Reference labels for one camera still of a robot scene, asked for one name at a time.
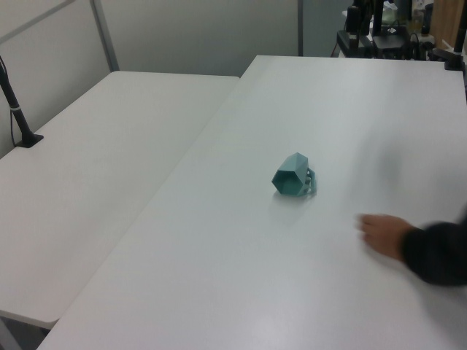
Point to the black equipment box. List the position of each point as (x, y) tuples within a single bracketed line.
[(343, 39)]

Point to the black pole stand with base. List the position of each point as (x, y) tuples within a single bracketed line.
[(19, 118)]

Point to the white side table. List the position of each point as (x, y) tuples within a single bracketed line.
[(91, 164)]

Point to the black clamped pole mount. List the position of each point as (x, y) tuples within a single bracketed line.
[(454, 62)]

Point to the black cylinder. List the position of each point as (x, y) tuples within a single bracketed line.
[(425, 22)]

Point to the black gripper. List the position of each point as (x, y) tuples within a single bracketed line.
[(352, 18)]

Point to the brown wooden board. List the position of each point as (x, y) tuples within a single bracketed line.
[(447, 18)]

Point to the dark sleeved forearm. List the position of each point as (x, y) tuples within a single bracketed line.
[(438, 251)]

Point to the black monitor stand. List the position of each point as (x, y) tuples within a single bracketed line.
[(377, 18)]

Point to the person's bare hand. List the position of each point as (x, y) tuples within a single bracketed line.
[(383, 233)]

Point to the grey partition post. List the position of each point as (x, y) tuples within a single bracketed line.
[(106, 36), (300, 27)]

